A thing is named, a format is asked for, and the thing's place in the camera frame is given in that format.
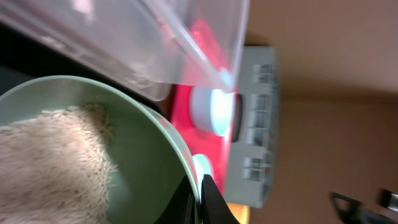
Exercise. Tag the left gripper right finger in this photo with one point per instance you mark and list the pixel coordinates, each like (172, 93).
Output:
(214, 209)

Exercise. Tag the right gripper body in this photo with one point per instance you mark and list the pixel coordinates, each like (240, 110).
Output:
(351, 211)

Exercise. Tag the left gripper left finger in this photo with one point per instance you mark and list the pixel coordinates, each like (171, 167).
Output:
(180, 209)

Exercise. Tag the yellow cup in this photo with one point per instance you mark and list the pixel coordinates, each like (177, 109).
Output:
(240, 212)

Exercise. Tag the light blue plate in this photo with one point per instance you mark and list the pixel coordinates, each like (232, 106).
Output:
(202, 166)

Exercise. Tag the small blue bowl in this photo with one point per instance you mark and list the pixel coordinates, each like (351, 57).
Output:
(211, 110)

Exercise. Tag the green bowl with rice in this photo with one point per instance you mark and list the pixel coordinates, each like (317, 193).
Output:
(150, 156)

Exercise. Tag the white rice pile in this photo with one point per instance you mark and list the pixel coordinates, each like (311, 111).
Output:
(55, 167)

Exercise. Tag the grey dishwasher rack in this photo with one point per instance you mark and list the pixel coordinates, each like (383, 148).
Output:
(254, 142)

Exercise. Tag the red serving tray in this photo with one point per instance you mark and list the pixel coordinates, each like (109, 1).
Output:
(215, 147)

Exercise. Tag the clear plastic bin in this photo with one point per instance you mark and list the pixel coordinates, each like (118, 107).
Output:
(144, 45)

